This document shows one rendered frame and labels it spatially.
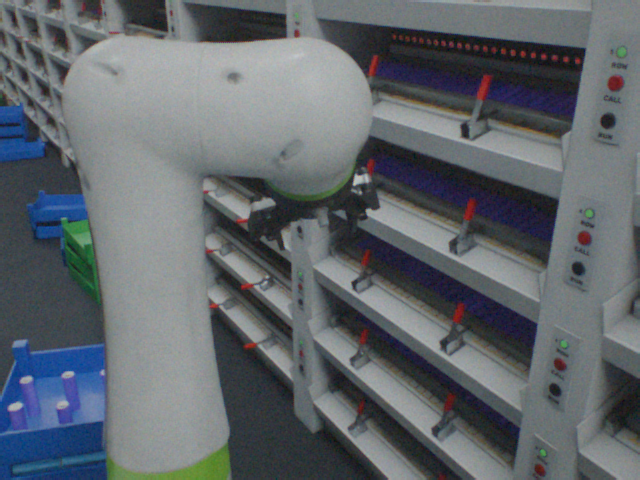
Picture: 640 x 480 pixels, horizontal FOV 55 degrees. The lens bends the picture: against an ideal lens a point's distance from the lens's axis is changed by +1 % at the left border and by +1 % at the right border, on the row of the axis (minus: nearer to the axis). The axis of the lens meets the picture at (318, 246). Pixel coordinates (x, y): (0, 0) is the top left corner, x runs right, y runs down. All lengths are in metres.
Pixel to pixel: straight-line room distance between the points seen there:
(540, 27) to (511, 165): 0.18
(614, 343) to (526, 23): 0.42
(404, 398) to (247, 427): 0.55
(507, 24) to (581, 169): 0.22
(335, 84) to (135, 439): 0.35
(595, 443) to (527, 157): 0.42
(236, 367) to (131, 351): 1.40
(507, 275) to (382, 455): 0.64
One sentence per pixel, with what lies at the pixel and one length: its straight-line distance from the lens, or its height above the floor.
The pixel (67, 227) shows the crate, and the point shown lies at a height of 0.21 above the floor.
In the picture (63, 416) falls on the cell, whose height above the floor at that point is 0.53.
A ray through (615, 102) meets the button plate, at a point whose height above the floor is 0.97.
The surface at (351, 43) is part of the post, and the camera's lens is 1.33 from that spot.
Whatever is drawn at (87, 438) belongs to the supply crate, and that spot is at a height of 0.51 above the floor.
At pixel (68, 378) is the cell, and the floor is 0.55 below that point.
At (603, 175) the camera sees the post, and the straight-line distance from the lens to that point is 0.82.
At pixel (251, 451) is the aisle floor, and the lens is 1.65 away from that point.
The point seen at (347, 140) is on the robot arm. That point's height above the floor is 1.00.
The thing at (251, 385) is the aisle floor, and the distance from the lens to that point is 1.86.
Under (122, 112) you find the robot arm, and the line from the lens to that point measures 0.46.
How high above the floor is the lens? 1.12
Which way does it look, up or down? 24 degrees down
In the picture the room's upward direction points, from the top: straight up
